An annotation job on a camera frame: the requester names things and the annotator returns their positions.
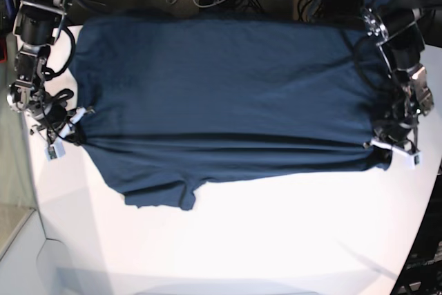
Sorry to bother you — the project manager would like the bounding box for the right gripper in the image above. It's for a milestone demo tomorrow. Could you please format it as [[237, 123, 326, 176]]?
[[7, 43, 95, 146]]

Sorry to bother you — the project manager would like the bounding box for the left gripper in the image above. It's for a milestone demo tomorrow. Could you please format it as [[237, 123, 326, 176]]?
[[363, 63, 434, 160]]

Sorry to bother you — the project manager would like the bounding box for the dark blue t-shirt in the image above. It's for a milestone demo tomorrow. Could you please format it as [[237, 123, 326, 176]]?
[[70, 13, 392, 210]]

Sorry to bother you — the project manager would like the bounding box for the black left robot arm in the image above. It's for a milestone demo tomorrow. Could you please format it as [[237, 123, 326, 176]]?
[[306, 0, 441, 170]]

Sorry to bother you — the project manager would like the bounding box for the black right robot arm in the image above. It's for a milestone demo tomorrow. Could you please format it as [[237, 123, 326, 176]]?
[[7, 0, 87, 149]]

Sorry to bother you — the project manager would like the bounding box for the red black device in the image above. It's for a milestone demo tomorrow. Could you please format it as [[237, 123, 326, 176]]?
[[0, 37, 8, 64]]

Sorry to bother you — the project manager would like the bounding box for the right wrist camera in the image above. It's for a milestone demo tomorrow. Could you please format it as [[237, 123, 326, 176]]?
[[44, 142, 66, 162]]

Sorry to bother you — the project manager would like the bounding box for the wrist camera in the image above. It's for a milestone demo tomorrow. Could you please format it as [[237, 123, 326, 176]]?
[[405, 151, 423, 169], [44, 142, 66, 162]]

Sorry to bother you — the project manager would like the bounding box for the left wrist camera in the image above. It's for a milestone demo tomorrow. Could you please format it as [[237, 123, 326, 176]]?
[[405, 151, 423, 169]]

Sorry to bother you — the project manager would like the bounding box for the blue handled tool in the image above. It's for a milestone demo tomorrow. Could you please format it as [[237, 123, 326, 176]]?
[[4, 0, 15, 17]]

